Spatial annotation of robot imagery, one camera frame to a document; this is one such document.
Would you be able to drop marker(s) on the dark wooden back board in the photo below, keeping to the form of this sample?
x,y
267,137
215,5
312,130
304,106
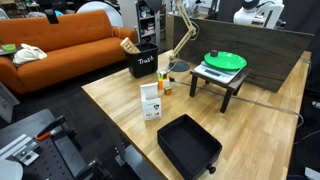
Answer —
x,y
271,54

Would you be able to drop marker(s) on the beige articulated desk lamp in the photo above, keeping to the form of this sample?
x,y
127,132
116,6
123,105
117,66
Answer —
x,y
176,66

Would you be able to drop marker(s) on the white kitchen scale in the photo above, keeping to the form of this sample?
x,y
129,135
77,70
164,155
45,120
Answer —
x,y
224,76

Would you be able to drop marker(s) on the orange handled clamp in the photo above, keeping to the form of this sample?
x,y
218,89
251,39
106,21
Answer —
x,y
50,128

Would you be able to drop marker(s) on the small rubiks cube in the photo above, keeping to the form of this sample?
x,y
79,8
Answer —
x,y
168,91

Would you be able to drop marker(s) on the orange sofa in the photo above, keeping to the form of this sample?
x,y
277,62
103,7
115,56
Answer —
x,y
77,44

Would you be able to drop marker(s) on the white bag on sofa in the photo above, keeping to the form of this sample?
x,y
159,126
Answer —
x,y
28,53

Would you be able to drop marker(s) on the white carton box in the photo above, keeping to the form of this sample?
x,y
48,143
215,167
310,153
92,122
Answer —
x,y
151,102

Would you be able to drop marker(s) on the black fabric tray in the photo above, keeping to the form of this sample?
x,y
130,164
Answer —
x,y
189,147

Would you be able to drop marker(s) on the small black stool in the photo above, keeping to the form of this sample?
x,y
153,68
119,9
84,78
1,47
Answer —
x,y
232,88

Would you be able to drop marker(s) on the wooden block in bin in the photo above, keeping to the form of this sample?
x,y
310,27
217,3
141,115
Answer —
x,y
129,47

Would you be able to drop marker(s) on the black trash bin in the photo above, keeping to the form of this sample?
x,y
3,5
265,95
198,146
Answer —
x,y
145,62

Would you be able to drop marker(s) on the green plate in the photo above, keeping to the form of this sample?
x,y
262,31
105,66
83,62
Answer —
x,y
225,60

